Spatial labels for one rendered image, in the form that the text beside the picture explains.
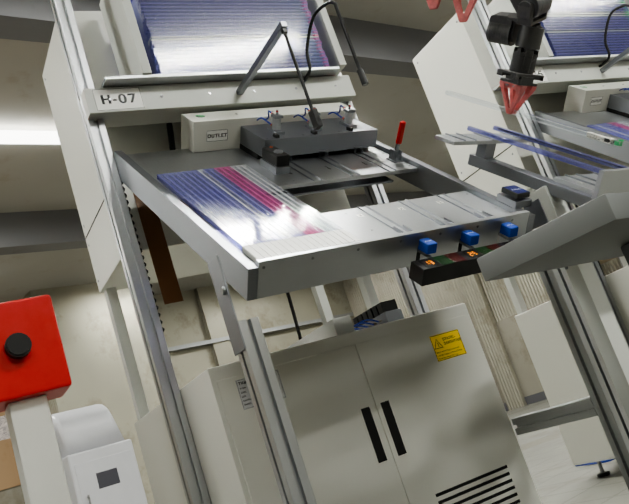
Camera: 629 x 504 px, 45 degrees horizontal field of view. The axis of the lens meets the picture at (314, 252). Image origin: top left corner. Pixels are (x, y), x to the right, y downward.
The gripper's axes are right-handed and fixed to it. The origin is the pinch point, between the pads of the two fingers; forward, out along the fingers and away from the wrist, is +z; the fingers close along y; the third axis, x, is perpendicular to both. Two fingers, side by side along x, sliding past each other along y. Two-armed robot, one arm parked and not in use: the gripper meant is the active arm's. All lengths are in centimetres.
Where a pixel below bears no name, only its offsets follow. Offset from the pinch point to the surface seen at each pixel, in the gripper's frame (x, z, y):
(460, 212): 10.8, 20.3, 23.5
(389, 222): 7.9, 22.3, 41.8
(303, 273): 16, 27, 69
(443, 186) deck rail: -6.3, 20.5, 10.7
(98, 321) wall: -727, 448, -229
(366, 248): 17, 23, 56
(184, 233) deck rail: -13, 29, 78
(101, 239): -69, 53, 70
